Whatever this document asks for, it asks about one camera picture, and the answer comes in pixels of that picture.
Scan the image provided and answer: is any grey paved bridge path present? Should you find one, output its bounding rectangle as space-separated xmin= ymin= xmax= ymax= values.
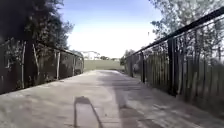
xmin=0 ymin=69 xmax=224 ymax=128

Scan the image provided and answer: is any dark bush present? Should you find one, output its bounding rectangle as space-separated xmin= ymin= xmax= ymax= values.
xmin=119 ymin=49 xmax=136 ymax=67

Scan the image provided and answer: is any white building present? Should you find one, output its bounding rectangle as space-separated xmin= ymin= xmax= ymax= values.
xmin=79 ymin=50 xmax=101 ymax=61

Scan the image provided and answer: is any grass field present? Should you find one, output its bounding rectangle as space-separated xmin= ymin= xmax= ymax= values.
xmin=83 ymin=59 xmax=127 ymax=72

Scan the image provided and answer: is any group of leafy trees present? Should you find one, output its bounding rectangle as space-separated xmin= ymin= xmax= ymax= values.
xmin=148 ymin=0 xmax=224 ymax=98

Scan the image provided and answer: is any dark railing with pale posts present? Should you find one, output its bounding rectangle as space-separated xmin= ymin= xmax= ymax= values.
xmin=0 ymin=39 xmax=86 ymax=95

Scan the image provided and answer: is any black metal railing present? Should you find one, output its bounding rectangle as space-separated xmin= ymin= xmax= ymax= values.
xmin=124 ymin=6 xmax=224 ymax=118

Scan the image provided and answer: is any large dark tree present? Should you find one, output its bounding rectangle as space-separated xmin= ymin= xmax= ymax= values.
xmin=0 ymin=0 xmax=76 ymax=91

